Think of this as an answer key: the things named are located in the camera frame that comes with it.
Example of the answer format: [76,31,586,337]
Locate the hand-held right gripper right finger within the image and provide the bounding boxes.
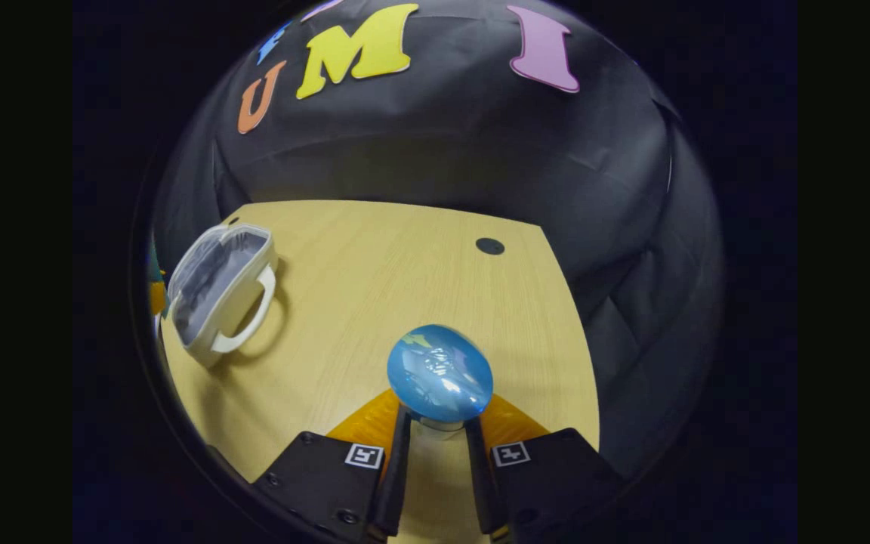
[465,391,626,544]

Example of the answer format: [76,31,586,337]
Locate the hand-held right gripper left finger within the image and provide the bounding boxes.
[252,388,413,544]

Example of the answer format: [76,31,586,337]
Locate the white suitcase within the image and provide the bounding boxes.
[166,223,279,369]

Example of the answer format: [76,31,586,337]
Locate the blue skin care bottle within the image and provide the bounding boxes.
[387,324,495,440]

